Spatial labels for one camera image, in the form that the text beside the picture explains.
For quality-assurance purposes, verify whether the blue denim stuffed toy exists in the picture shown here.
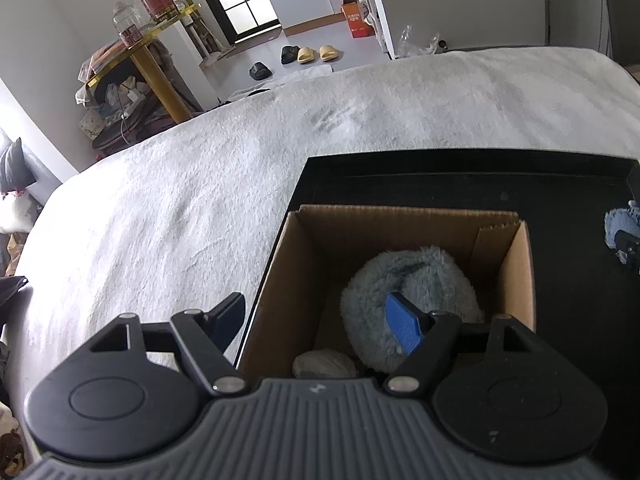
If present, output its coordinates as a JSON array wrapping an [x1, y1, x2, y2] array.
[[604, 200, 640, 255]]

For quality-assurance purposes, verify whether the grey crumpled soft ball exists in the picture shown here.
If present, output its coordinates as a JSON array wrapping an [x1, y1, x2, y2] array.
[[292, 349, 358, 379]]

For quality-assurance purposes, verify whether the fluffy grey-blue plush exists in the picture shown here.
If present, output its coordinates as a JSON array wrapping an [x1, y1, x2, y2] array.
[[341, 246, 485, 373]]

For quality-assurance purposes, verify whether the black shallow tray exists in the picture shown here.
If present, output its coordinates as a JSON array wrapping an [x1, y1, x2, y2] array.
[[250, 148, 639, 414]]

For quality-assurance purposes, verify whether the brown cardboard box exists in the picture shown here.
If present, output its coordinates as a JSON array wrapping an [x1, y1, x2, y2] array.
[[238, 205, 536, 384]]

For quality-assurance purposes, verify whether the gold round side table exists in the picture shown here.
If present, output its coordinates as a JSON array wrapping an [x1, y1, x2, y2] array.
[[86, 4, 196, 124]]

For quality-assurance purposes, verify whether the cluttered pile under table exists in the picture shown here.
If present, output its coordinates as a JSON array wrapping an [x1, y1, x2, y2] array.
[[79, 68, 177, 160]]

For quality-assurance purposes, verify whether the black slipper near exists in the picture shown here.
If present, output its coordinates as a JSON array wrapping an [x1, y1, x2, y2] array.
[[248, 62, 272, 81]]

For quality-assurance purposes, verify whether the black slipper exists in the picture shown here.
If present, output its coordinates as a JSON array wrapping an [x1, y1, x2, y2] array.
[[248, 62, 272, 81], [280, 44, 299, 65]]

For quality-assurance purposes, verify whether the clear plastic bag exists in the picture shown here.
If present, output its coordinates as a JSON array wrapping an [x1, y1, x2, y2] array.
[[395, 25, 448, 58]]

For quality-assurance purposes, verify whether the black slipper far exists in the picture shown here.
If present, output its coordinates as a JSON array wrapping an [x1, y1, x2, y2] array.
[[280, 44, 299, 65]]

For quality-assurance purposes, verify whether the yellow slipper left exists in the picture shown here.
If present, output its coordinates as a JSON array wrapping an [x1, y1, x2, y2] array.
[[297, 47, 316, 65]]

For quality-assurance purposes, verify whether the orange cardboard box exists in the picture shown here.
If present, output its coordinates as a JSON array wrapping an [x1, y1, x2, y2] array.
[[341, 0, 375, 39]]

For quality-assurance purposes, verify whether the glass jar red label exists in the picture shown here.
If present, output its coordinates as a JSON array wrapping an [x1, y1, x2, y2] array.
[[113, 1, 143, 49]]

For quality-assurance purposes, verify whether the red-filled glass jar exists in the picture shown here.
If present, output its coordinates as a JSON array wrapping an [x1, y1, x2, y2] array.
[[140, 0, 179, 23]]

